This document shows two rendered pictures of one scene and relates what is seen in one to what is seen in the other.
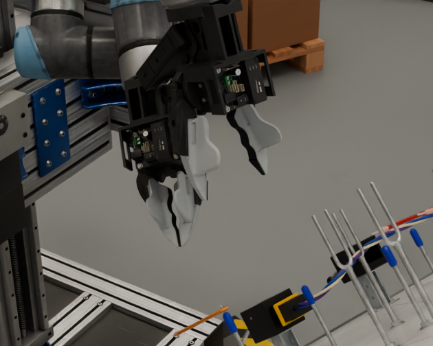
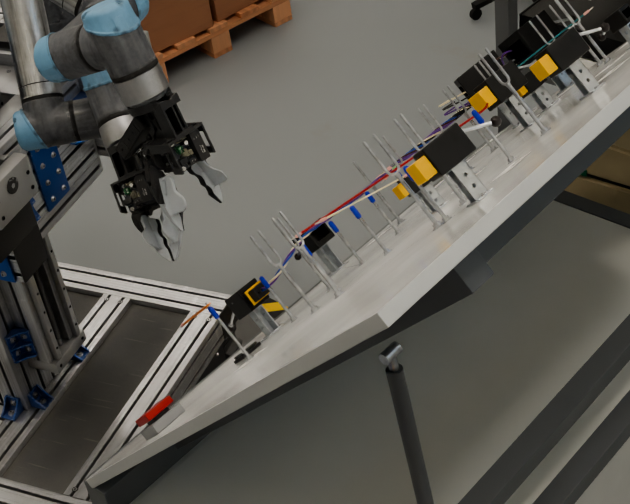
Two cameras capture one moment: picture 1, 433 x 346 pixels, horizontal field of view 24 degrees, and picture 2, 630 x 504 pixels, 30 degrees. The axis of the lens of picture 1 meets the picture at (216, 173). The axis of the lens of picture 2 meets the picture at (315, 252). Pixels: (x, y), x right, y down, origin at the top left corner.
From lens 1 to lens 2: 0.77 m
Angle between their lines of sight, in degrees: 8
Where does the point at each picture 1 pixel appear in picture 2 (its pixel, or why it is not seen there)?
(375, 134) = (352, 80)
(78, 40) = (63, 116)
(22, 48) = (21, 130)
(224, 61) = (175, 138)
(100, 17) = not seen: hidden behind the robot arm
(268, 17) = not seen: outside the picture
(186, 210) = (172, 234)
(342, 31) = not seen: outside the picture
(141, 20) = (110, 98)
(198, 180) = (175, 218)
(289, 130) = (268, 91)
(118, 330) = (142, 322)
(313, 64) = (281, 16)
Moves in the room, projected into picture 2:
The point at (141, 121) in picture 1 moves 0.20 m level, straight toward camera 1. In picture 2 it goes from (126, 176) to (142, 246)
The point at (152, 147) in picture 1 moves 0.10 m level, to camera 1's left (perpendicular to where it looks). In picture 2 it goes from (138, 194) to (79, 206)
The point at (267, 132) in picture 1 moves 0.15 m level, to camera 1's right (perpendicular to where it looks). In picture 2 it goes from (216, 175) to (310, 156)
